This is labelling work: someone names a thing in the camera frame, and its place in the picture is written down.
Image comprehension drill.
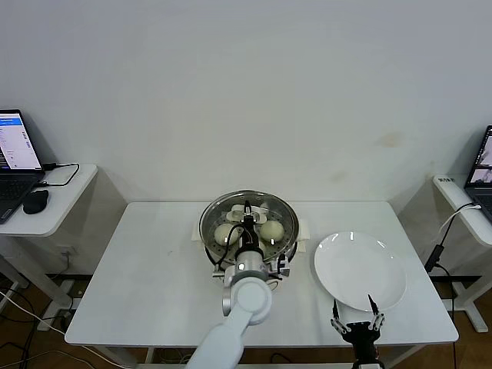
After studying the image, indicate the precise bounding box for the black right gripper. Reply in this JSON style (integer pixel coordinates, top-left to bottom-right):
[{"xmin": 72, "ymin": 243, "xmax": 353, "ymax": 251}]
[{"xmin": 331, "ymin": 294, "xmax": 386, "ymax": 361}]

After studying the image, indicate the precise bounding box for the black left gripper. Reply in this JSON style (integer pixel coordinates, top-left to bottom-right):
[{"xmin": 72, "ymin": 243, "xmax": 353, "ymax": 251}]
[{"xmin": 239, "ymin": 199, "xmax": 260, "ymax": 251}]

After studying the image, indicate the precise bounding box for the white steamed baozi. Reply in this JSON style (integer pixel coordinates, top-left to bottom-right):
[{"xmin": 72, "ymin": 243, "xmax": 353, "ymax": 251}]
[
  {"xmin": 260, "ymin": 221, "xmax": 285, "ymax": 244},
  {"xmin": 213, "ymin": 224, "xmax": 238, "ymax": 247}
]

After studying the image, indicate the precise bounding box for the glass lid with cream handle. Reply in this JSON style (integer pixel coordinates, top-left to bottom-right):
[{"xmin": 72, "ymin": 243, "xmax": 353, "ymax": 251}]
[{"xmin": 198, "ymin": 189, "xmax": 301, "ymax": 248}]

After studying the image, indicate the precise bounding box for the stainless steel steamer basket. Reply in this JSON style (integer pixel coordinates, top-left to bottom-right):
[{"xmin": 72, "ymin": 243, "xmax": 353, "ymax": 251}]
[{"xmin": 191, "ymin": 191, "xmax": 311, "ymax": 271}]

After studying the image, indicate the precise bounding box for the round white plate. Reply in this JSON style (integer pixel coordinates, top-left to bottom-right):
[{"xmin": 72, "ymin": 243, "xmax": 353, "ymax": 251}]
[{"xmin": 313, "ymin": 231, "xmax": 407, "ymax": 312}]

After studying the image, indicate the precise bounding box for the white electric cooker pot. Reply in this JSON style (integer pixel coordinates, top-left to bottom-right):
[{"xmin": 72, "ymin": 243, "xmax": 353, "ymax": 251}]
[{"xmin": 203, "ymin": 238, "xmax": 308, "ymax": 299}]

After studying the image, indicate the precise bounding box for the white side desk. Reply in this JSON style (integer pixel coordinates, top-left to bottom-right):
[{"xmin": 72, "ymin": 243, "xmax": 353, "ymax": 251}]
[
  {"xmin": 430, "ymin": 175, "xmax": 492, "ymax": 334},
  {"xmin": 0, "ymin": 164, "xmax": 99, "ymax": 331}
]

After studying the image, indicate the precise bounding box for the black computer mouse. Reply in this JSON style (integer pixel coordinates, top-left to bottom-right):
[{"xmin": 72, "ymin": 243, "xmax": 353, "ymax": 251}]
[{"xmin": 22, "ymin": 188, "xmax": 50, "ymax": 214}]

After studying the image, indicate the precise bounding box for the black laptop with white screen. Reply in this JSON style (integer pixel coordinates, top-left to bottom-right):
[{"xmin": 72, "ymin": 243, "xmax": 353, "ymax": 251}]
[{"xmin": 0, "ymin": 108, "xmax": 46, "ymax": 226}]

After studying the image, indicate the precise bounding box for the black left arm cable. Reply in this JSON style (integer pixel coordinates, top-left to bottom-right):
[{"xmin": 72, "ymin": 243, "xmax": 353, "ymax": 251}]
[{"xmin": 214, "ymin": 224, "xmax": 248, "ymax": 272}]

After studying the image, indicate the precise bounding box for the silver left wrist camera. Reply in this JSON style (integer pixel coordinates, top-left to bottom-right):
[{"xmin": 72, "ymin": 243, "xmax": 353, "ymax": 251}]
[{"xmin": 268, "ymin": 252, "xmax": 292, "ymax": 278}]

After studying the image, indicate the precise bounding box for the black adapter with cable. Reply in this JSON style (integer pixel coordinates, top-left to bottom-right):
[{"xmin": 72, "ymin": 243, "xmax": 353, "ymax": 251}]
[{"xmin": 424, "ymin": 241, "xmax": 459, "ymax": 369}]

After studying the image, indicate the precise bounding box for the white laptop cable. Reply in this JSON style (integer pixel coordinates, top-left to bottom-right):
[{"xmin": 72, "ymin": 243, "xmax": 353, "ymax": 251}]
[{"xmin": 437, "ymin": 202, "xmax": 481, "ymax": 245}]

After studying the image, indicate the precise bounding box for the black laptop charger cable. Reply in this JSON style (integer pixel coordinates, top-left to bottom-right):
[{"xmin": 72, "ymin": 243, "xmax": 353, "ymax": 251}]
[{"xmin": 36, "ymin": 162, "xmax": 81, "ymax": 189}]

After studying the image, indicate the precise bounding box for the dark laptop with camera views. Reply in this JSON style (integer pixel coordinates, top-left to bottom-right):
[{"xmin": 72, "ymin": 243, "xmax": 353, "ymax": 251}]
[{"xmin": 463, "ymin": 125, "xmax": 492, "ymax": 224}]

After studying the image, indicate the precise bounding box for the white floor cable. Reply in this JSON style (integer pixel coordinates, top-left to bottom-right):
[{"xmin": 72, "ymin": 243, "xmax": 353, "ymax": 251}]
[{"xmin": 0, "ymin": 291, "xmax": 68, "ymax": 335}]

